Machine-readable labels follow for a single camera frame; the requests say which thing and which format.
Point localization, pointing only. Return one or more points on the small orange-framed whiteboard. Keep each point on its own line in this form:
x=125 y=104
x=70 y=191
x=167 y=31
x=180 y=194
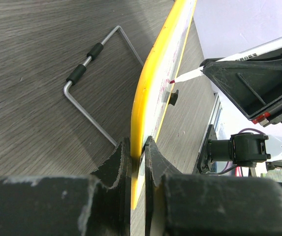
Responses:
x=154 y=90

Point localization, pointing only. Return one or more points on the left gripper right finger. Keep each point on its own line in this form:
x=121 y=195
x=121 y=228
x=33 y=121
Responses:
x=180 y=204

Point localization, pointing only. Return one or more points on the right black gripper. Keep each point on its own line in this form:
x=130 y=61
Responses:
x=253 y=86

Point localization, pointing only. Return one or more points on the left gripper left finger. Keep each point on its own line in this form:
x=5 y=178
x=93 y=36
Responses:
x=96 y=204

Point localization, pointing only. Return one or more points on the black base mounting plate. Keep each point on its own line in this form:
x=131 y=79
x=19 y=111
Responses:
x=206 y=152

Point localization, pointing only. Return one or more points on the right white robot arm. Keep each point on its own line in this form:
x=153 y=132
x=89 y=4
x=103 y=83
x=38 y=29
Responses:
x=244 y=150

